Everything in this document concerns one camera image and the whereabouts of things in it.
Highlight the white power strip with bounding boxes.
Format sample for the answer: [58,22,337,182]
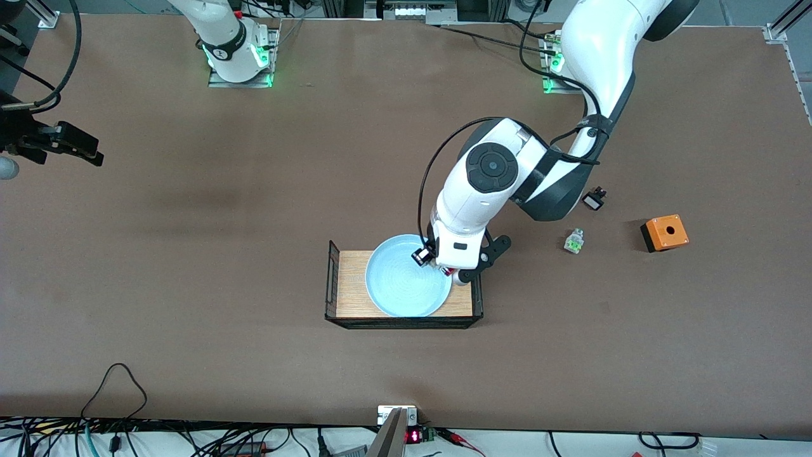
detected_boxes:
[365,0,457,20]

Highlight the silver metal mounting plate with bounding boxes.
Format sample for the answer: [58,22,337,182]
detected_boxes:
[377,405,418,426]

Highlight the orange button enclosure box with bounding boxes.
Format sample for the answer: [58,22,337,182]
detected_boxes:
[639,215,690,253]

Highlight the grey metal bar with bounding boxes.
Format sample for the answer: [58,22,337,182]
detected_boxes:
[367,408,407,457]

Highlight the black looped cable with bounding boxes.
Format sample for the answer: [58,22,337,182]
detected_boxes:
[81,363,148,421]

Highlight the black wire tray wooden base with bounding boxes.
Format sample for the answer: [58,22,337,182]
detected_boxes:
[324,239,484,329]

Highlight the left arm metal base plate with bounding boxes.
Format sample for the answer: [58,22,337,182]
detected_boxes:
[541,32,611,96]

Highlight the aluminium frame profile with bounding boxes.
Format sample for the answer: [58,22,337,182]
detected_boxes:
[25,0,62,30]
[763,0,812,44]

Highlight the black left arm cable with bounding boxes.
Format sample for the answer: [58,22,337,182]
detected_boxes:
[417,0,603,241]

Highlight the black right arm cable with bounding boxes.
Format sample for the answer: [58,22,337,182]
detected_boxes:
[0,0,83,112]

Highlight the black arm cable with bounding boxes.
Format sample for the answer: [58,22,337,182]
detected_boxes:
[417,0,603,241]
[0,0,83,112]

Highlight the black cable across table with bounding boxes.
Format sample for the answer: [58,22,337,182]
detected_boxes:
[438,24,549,55]

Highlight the black coiled cable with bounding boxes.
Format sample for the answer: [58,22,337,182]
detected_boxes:
[638,432,702,452]

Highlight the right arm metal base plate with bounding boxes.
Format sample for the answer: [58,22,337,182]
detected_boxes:
[207,25,281,89]

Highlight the tangled black cable bundle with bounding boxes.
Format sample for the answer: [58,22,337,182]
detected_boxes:
[0,416,381,457]

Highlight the light blue plate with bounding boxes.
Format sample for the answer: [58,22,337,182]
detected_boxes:
[365,234,453,318]

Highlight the red and black probe leads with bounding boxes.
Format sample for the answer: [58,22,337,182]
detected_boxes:
[436,428,487,457]

